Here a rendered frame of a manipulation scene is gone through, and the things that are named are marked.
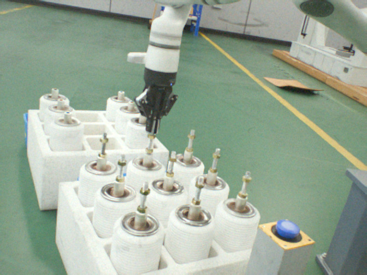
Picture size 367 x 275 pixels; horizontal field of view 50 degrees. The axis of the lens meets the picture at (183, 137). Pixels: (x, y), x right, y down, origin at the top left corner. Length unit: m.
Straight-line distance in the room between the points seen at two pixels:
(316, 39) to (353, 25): 4.52
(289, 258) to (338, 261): 0.49
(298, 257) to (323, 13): 0.41
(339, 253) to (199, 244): 0.49
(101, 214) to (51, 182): 0.39
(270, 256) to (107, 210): 0.33
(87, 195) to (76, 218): 0.07
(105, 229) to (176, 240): 0.15
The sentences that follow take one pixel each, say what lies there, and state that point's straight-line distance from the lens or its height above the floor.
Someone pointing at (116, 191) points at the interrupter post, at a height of 0.26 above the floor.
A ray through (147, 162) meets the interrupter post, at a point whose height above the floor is 0.26.
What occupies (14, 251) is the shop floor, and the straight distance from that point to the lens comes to 1.10.
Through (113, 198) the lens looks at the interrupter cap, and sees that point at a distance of 0.82.
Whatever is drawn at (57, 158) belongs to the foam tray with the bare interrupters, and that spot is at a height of 0.17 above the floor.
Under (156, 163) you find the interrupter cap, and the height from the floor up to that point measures 0.25.
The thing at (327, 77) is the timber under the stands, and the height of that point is 0.07.
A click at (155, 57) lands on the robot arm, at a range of 0.87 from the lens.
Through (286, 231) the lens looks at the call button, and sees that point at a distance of 0.69.
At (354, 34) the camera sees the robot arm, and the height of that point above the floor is 0.65.
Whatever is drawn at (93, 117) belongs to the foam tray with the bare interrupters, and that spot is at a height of 0.16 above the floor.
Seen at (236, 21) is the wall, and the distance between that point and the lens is 7.34.
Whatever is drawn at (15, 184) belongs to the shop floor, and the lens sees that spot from 1.38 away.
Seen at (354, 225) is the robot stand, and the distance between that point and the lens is 1.11.
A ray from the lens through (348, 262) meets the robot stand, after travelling 1.15.
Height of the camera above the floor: 0.67
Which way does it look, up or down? 21 degrees down
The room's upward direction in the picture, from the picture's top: 10 degrees clockwise
